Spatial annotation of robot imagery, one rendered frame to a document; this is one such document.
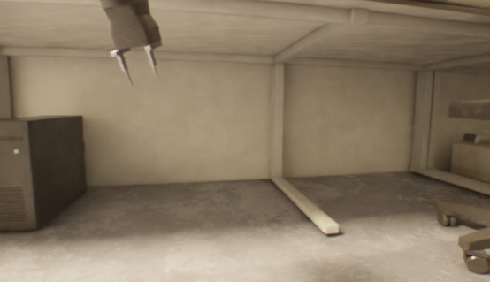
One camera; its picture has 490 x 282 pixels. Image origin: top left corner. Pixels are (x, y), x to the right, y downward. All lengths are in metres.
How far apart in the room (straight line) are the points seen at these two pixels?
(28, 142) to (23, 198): 0.20
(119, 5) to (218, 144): 1.14
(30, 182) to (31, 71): 0.74
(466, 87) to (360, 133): 0.93
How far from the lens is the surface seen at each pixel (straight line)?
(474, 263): 0.99
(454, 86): 2.34
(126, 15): 0.48
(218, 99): 1.48
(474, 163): 2.15
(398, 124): 2.00
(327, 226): 0.97
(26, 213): 1.19
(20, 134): 1.13
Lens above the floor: 0.46
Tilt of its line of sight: 5 degrees down
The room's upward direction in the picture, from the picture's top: 1 degrees clockwise
